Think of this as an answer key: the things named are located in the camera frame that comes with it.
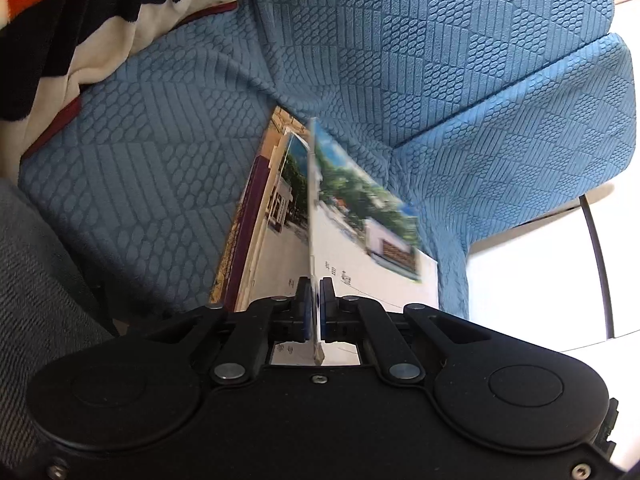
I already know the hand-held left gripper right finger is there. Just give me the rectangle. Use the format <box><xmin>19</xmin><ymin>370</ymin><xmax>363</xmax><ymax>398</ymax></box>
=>
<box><xmin>319</xmin><ymin>277</ymin><xmax>501</xmax><ymax>386</ymax></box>

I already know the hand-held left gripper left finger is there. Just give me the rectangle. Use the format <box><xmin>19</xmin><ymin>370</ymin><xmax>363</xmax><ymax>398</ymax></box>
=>
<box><xmin>125</xmin><ymin>276</ymin><xmax>315</xmax><ymax>386</ymax></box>

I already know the photo cover notebook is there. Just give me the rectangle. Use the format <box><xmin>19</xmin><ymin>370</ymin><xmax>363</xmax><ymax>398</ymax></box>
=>
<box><xmin>307</xmin><ymin>117</ymin><xmax>441</xmax><ymax>366</ymax></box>
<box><xmin>245</xmin><ymin>130</ymin><xmax>362</xmax><ymax>366</ymax></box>

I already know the purple book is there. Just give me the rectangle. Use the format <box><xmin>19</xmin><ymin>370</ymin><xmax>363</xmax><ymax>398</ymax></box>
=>
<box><xmin>224</xmin><ymin>154</ymin><xmax>271</xmax><ymax>313</ymax></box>

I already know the dark grey cloth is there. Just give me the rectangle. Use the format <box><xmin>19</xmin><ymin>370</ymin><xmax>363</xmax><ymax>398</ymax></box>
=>
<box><xmin>0</xmin><ymin>177</ymin><xmax>118</xmax><ymax>468</ymax></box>

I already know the black metal chair leg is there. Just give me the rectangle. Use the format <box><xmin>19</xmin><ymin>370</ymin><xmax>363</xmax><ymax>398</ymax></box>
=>
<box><xmin>581</xmin><ymin>194</ymin><xmax>615</xmax><ymax>339</ymax></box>

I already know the blue textured sofa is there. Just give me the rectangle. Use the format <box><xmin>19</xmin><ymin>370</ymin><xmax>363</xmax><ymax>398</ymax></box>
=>
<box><xmin>17</xmin><ymin>0</ymin><xmax>637</xmax><ymax>321</ymax></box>

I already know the red black white striped blanket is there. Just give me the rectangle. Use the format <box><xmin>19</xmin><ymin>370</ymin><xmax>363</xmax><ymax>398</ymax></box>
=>
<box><xmin>0</xmin><ymin>0</ymin><xmax>261</xmax><ymax>176</ymax></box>

